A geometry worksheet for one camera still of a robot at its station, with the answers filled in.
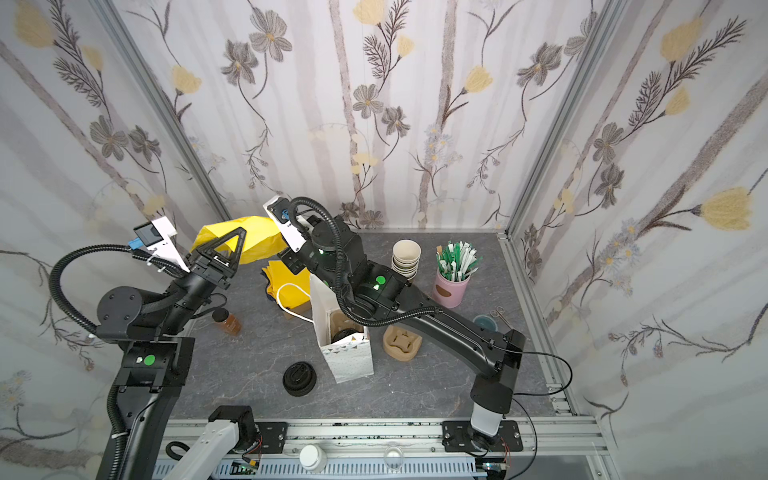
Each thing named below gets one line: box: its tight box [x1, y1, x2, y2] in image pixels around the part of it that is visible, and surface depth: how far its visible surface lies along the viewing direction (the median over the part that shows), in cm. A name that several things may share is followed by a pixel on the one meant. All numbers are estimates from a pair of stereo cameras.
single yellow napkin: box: [191, 216, 288, 263], surface depth 53 cm
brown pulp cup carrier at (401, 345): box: [383, 324, 423, 362], surface depth 86 cm
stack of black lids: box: [282, 361, 317, 397], surface depth 82 cm
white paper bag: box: [310, 273, 375, 383], surface depth 69 cm
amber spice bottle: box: [212, 307, 241, 336], surface depth 90 cm
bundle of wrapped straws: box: [436, 240, 484, 282], surface depth 90 cm
